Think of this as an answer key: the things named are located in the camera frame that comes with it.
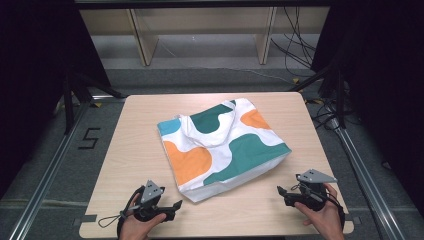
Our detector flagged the black wrist strap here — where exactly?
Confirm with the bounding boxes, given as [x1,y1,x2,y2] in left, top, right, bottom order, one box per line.
[328,195,347,232]
[116,185,146,238]

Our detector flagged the bundle of black cables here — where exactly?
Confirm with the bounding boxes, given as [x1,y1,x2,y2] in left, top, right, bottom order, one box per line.
[270,6,318,78]

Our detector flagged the person's right hand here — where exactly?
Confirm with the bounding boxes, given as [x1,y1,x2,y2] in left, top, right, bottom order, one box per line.
[294,182,345,240]

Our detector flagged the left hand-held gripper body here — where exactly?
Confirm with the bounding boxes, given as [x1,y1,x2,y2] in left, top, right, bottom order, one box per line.
[133,180,177,223]

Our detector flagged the black curtain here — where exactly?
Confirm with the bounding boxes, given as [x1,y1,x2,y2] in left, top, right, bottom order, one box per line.
[0,0,112,198]
[310,0,424,218]

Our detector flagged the thin grey loop cord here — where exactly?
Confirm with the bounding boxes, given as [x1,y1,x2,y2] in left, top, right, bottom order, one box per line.
[97,205,141,229]

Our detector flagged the aluminium floor rail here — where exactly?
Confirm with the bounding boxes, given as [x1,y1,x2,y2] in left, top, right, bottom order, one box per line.
[8,95,127,240]
[329,117,406,240]

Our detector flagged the black metal stand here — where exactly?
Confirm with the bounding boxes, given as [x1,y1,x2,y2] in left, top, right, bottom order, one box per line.
[62,71,127,135]
[289,62,348,130]

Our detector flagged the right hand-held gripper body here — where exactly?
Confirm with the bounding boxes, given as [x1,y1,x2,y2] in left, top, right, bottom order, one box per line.
[283,169,338,212]

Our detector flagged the white tote bag colourful patches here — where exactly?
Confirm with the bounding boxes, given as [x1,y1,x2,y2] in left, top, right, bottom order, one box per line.
[156,97,293,204]

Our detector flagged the person's left hand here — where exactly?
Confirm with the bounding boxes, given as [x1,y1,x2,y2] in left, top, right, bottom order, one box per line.
[118,192,167,240]

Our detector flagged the black tape strip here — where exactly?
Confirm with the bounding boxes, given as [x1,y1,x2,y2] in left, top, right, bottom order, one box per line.
[344,213,362,226]

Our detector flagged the black floor cables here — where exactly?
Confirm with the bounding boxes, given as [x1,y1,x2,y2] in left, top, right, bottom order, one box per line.
[312,96,354,132]

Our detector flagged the light wooden shelf unit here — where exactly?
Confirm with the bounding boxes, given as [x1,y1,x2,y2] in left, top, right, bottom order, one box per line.
[79,6,331,67]

